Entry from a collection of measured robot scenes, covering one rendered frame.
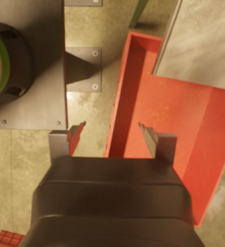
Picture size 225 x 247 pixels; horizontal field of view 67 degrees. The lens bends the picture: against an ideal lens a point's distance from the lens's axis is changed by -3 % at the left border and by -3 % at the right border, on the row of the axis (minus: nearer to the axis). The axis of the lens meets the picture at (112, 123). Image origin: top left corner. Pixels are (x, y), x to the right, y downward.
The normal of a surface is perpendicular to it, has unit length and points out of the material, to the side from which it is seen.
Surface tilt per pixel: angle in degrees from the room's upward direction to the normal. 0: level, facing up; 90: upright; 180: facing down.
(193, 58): 30
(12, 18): 0
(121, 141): 0
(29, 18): 0
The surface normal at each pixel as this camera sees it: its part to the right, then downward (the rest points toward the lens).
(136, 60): 0.00, 0.28
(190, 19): -0.08, 0.72
